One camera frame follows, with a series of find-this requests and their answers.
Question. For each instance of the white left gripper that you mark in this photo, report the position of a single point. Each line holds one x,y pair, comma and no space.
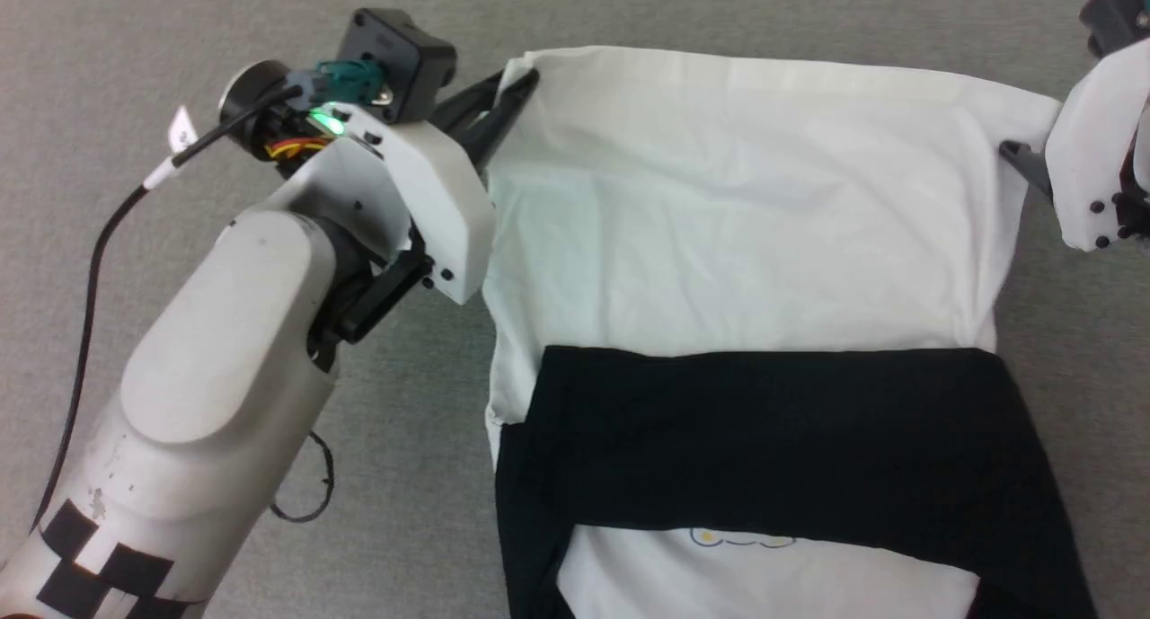
431,206

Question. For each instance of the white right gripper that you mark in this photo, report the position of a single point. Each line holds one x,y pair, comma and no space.
1096,152

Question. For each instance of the black and white garment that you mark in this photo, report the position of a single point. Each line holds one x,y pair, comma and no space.
764,197

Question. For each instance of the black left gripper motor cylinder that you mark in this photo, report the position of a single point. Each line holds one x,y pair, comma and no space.
252,84

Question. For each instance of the grey fabric sofa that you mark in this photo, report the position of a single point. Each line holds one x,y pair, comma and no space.
135,44

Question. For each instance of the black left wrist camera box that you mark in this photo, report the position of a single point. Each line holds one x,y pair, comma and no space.
404,53

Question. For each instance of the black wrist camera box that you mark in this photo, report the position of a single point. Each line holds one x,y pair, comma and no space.
1119,17
404,53

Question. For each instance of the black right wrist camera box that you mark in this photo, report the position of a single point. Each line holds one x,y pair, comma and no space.
1119,17

